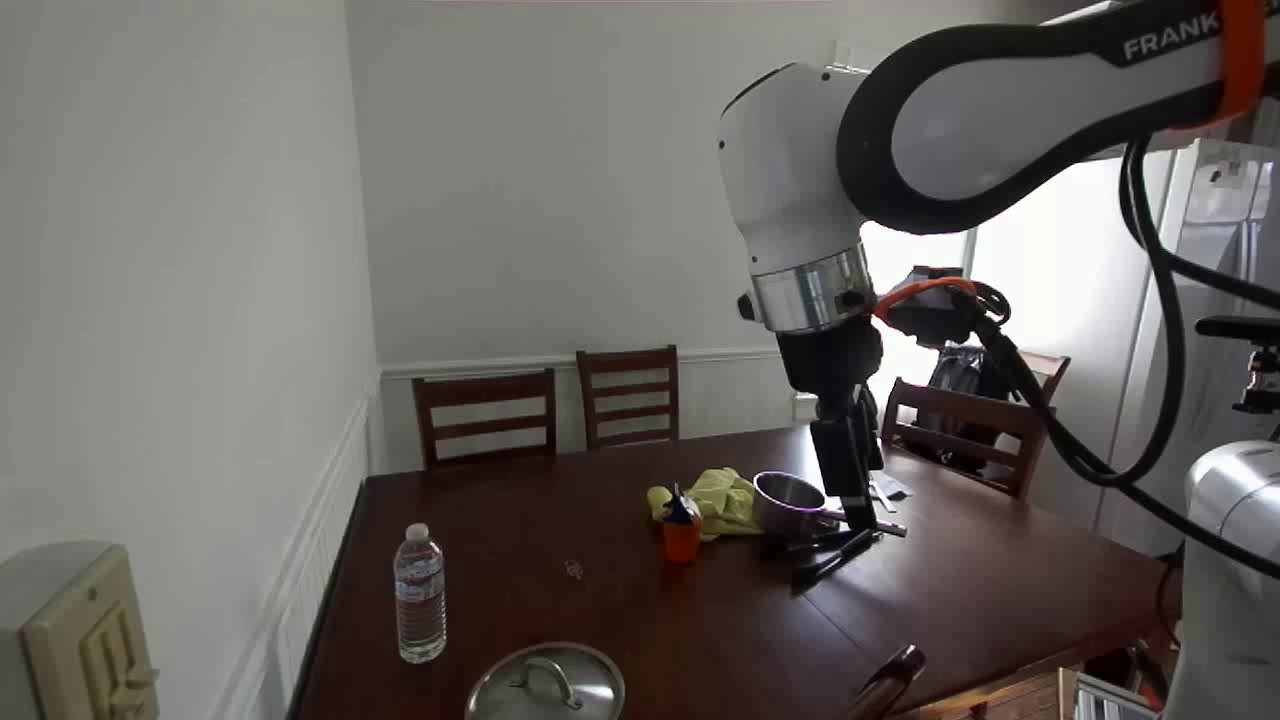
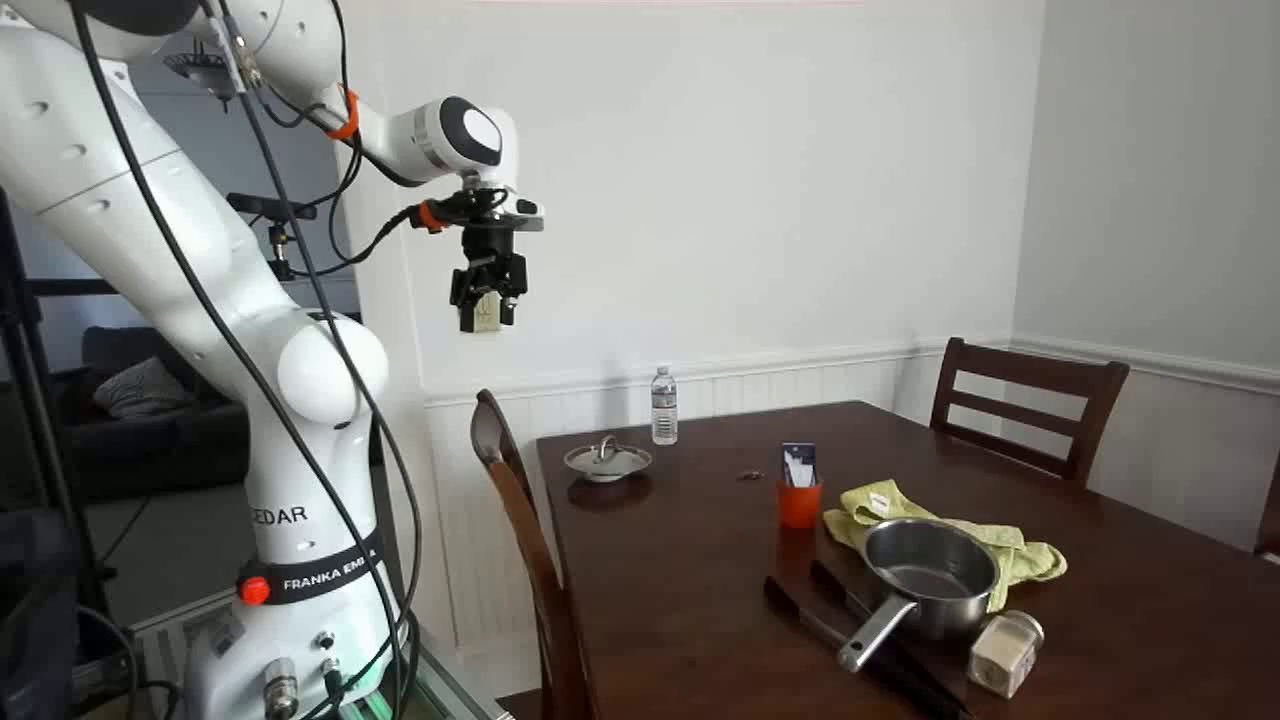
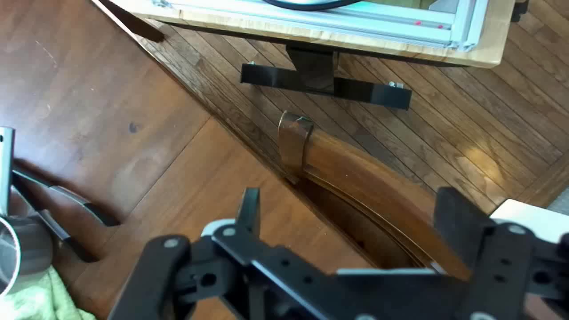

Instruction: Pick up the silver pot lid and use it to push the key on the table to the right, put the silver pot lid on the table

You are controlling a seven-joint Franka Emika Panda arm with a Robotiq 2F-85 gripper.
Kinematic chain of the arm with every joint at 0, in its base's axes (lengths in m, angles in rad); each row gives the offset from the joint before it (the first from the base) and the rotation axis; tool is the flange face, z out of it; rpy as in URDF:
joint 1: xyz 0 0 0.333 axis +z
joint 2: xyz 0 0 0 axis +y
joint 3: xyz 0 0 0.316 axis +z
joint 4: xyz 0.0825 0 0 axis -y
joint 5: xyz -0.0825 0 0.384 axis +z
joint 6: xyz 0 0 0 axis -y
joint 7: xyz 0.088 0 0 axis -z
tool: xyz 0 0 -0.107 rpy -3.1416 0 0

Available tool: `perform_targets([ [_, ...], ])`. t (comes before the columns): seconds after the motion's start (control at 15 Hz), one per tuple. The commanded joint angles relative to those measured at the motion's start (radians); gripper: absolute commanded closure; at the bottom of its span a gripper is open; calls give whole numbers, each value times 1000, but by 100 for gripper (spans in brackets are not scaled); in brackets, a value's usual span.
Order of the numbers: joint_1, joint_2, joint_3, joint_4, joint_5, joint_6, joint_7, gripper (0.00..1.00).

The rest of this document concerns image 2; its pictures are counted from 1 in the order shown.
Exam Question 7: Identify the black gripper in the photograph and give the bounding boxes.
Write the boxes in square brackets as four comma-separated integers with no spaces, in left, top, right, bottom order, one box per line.
[449,215,536,334]

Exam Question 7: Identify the silver pot lid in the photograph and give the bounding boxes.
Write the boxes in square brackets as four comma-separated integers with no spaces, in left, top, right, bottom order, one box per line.
[562,431,662,489]

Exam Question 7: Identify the dark wooden curved chair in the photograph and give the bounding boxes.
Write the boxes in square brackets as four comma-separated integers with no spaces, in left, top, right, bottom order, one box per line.
[468,389,601,720]

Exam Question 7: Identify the clear plastic water bottle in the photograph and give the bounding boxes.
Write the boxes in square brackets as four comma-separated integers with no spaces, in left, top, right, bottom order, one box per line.
[649,365,685,447]

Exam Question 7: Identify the blue white packet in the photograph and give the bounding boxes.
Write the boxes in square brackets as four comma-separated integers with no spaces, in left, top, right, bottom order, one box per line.
[779,440,821,493]

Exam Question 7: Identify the dark sofa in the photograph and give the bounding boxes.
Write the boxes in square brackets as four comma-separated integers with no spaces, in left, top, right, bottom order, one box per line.
[0,320,252,507]

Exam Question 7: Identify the grey pillow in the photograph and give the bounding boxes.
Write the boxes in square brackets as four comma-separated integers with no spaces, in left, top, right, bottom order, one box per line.
[88,352,202,424]

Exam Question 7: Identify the orange cup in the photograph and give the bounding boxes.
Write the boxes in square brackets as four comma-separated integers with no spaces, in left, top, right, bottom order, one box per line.
[777,478,824,537]

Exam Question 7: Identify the yellow cloth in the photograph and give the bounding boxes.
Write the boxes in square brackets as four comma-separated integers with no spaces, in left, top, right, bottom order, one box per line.
[821,475,1071,614]

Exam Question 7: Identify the black tripod pole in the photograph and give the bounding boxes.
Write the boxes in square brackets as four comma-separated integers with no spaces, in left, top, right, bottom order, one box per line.
[0,185,112,632]

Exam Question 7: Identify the silver saucepan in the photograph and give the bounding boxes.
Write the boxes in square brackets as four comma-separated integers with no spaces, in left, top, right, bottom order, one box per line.
[837,516,1005,676]

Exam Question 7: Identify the dark wooden slatted chair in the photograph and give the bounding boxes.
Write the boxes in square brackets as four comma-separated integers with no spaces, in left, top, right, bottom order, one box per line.
[929,333,1133,493]

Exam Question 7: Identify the glass spice jar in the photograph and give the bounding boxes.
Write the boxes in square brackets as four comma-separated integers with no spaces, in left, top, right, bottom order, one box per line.
[966,609,1048,705]

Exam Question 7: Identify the dark wooden chair edge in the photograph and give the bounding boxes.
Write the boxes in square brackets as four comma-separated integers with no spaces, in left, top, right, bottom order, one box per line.
[1252,455,1280,565]

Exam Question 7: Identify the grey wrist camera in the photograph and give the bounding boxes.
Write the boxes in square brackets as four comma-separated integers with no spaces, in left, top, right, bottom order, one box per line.
[437,186,549,236]

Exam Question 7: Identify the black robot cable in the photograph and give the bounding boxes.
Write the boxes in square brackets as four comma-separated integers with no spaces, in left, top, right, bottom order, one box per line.
[68,0,430,720]

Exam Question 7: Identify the black camera on stand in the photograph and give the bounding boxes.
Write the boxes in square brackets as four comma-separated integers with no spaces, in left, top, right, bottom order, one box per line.
[225,186,326,228]

